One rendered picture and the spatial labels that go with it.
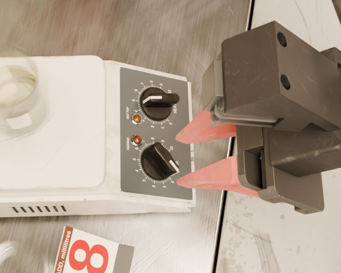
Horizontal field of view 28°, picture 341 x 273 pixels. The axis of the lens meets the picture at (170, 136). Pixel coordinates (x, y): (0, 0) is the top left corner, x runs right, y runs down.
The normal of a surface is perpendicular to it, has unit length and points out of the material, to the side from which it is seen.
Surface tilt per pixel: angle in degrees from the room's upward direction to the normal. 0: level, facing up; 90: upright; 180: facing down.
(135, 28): 0
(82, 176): 0
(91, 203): 90
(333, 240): 0
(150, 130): 30
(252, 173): 49
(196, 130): 88
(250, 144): 40
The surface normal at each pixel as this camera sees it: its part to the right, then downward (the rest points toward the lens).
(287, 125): 0.02, 0.94
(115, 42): 0.01, -0.34
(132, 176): 0.51, -0.31
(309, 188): 0.77, -0.23
